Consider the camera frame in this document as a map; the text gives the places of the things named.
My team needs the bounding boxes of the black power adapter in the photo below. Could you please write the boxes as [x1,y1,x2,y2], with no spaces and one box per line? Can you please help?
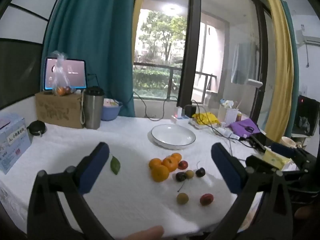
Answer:
[184,105,197,118]

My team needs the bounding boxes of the white plastic basket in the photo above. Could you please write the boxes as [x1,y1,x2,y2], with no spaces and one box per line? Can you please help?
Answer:
[217,104,242,128]

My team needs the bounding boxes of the white power strip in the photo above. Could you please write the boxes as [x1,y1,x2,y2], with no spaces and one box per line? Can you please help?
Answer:
[171,115,191,125]

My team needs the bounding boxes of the clear plastic bag of tangerines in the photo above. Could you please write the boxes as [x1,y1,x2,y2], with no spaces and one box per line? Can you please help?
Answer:
[51,51,72,97]

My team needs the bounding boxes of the balcony railing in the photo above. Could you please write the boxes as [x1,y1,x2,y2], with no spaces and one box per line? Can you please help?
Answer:
[133,62,217,96]

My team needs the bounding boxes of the black cable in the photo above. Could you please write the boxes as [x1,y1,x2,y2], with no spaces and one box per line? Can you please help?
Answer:
[191,99,253,148]
[133,91,178,120]

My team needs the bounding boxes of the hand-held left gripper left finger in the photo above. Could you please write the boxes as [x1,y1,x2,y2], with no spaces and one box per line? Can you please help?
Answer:
[27,142,113,240]

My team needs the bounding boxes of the cardboard box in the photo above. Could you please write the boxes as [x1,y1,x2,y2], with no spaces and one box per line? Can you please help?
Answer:
[35,92,85,129]

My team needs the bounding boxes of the white cup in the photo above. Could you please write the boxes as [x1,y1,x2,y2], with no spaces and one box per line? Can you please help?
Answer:
[281,136,297,148]

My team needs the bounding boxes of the black phone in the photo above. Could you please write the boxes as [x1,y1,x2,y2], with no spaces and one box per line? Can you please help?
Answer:
[250,132,272,150]

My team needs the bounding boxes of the teal curtain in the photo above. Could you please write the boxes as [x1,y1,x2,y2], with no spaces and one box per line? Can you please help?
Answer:
[41,0,137,117]

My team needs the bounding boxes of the yellow curtain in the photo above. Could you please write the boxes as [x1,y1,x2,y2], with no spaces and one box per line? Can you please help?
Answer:
[259,0,294,143]

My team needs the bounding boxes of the hanging light blue clothes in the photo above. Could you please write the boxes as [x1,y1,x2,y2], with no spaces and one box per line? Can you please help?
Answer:
[230,41,258,85]

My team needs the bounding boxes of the blue tissue box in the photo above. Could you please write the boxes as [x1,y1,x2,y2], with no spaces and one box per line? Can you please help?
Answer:
[0,113,32,175]

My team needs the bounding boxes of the blue plastic bowl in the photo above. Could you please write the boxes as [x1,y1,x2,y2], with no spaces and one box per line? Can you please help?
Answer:
[101,99,123,121]

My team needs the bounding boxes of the person's left hand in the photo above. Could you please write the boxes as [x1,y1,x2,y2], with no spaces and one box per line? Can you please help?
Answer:
[126,226,165,240]

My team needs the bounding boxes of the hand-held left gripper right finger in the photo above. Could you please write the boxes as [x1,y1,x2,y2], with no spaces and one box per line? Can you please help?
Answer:
[207,142,293,240]

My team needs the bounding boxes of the white air conditioner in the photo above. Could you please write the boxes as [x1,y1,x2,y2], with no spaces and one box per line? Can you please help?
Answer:
[296,15,320,47]

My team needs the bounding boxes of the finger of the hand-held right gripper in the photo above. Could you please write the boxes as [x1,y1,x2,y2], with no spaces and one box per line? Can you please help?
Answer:
[271,142,317,164]
[246,155,303,178]

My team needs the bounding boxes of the large orange tangerine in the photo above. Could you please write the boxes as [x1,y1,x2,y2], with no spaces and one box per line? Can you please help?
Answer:
[151,165,170,182]

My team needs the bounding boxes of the black round lid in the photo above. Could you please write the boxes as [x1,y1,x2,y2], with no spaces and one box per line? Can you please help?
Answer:
[26,120,47,137]

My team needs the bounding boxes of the green leaf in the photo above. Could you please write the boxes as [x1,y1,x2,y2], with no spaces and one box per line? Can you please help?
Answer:
[110,156,121,175]

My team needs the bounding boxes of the purple cloth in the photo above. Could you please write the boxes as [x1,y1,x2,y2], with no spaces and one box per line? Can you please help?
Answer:
[229,119,261,138]

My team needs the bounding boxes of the white round plate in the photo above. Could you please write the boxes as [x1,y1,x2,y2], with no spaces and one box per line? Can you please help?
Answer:
[151,124,196,150]

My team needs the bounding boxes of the dark cherry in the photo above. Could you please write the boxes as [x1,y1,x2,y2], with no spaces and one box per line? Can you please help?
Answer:
[175,172,187,192]
[195,161,206,178]

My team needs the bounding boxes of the tablet screen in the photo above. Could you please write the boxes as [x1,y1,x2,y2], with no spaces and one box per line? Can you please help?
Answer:
[43,57,87,92]

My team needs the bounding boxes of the yellow plastic bag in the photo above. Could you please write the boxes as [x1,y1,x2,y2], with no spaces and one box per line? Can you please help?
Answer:
[192,112,220,126]

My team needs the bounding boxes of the stainless steel tumbler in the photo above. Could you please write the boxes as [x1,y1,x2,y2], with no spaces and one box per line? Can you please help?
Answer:
[83,86,105,130]

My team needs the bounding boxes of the black door frame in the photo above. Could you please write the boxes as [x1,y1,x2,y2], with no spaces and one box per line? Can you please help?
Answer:
[177,0,202,108]

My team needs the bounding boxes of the black appliance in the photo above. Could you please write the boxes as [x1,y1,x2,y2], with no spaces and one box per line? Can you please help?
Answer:
[291,94,320,138]

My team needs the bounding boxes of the white desk lamp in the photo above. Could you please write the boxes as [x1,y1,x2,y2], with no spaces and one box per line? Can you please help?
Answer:
[246,79,264,125]

